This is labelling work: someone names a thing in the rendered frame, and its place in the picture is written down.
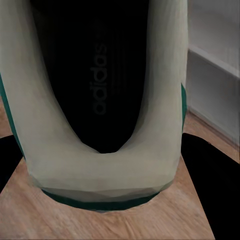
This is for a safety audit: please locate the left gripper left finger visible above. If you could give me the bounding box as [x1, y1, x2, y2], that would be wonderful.
[0, 135, 23, 193]

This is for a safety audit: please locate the gym shoe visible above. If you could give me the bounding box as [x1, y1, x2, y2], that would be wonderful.
[0, 0, 189, 214]

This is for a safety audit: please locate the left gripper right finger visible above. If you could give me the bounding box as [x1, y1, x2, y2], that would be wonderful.
[181, 133, 240, 240]

